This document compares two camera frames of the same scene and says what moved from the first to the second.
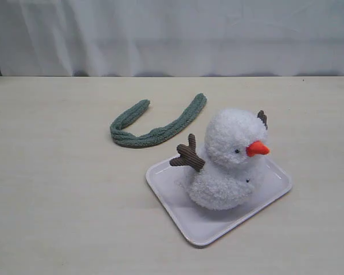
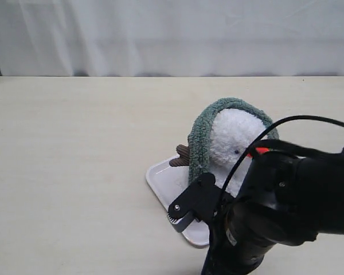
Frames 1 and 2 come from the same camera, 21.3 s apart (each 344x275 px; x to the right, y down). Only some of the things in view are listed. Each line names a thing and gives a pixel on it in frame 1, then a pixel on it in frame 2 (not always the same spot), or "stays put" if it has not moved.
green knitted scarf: [125, 138] to [198, 142]
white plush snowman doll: [230, 163] stays put
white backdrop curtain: [171, 38] stays put
